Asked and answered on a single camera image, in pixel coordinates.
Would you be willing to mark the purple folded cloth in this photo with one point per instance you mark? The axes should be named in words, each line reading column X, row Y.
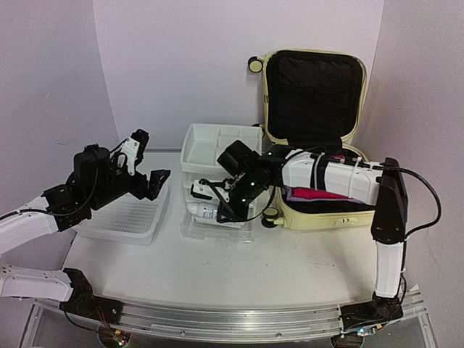
column 312, row 195

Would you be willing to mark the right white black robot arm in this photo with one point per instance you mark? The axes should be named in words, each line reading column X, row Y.
column 378, row 185

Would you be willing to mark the white plastic drawer organizer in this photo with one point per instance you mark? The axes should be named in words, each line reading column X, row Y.
column 202, row 146

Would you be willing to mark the white small bottle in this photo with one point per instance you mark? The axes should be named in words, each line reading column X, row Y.
column 203, row 210

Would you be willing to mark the clear plastic drawer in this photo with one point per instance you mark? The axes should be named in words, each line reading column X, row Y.
column 199, row 228

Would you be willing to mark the white perforated plastic basket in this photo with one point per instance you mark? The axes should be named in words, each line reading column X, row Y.
column 126, row 220

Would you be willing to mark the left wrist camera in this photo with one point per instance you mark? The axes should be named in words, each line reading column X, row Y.
column 131, row 153

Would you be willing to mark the pale yellow hard suitcase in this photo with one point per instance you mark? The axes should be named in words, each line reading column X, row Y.
column 313, row 99

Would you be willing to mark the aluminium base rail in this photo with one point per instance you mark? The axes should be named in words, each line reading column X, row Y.
column 241, row 326

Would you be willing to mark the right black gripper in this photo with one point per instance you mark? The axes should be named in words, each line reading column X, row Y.
column 235, row 213

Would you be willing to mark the red folded cloth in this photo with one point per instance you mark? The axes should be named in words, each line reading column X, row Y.
column 307, row 179

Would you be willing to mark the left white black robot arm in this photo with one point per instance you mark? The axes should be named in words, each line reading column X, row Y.
column 106, row 198

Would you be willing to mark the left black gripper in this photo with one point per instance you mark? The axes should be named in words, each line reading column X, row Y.
column 153, row 185

